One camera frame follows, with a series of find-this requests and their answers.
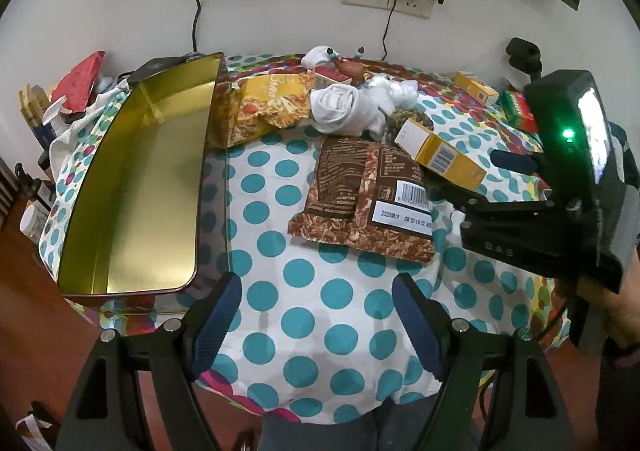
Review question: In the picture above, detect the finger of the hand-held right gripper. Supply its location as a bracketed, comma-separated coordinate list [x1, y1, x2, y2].
[490, 149, 550, 178]
[430, 180, 555, 222]

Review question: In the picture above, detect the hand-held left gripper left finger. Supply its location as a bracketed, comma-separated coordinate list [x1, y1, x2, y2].
[56, 272, 243, 451]

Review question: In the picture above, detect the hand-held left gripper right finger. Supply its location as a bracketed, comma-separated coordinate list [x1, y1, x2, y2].
[391, 273, 581, 451]

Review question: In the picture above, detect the yellow box with barcode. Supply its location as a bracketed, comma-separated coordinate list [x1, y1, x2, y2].
[394, 117, 488, 190]

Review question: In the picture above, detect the clear bag of nuts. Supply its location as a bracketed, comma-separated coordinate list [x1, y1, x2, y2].
[385, 107, 436, 142]

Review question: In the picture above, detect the brown snack packet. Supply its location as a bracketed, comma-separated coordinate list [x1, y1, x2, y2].
[287, 135, 436, 264]

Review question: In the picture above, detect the gold rectangular tin box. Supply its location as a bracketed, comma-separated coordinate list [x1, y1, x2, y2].
[56, 52, 231, 304]

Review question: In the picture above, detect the brown toy figure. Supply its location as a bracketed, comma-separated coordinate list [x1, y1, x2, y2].
[327, 47, 373, 82]

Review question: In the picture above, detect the white sock ball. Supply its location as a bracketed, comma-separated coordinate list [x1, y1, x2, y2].
[303, 46, 341, 69]

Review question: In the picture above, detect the yellow snack packet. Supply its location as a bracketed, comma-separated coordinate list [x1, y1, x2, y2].
[207, 72, 321, 149]

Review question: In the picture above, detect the person's right hand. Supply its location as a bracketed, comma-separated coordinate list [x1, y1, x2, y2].
[602, 251, 640, 349]

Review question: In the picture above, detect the green and red box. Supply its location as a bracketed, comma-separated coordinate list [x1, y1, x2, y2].
[500, 88, 543, 134]

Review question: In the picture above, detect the small yellow box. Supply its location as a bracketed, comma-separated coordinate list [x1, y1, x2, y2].
[454, 72, 501, 106]

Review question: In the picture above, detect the polka dot tablecloth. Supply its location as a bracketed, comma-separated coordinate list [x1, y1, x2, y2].
[39, 53, 571, 424]

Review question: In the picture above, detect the clear jar with white lid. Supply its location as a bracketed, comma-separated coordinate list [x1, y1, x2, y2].
[19, 205, 51, 244]

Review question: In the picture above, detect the white paper bag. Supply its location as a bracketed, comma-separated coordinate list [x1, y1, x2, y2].
[15, 401, 56, 451]

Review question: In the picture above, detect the white cloth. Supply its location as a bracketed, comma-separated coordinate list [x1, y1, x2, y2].
[47, 78, 133, 182]

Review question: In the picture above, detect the black set-top device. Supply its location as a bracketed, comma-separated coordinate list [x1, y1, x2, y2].
[129, 56, 188, 82]

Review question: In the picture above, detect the red bag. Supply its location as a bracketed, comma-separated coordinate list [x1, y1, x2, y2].
[50, 51, 107, 114]

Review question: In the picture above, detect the blue and gold carton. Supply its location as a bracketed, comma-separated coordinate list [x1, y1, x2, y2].
[19, 85, 58, 142]

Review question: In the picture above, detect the black charger cable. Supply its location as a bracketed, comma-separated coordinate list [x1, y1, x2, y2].
[381, 0, 406, 62]

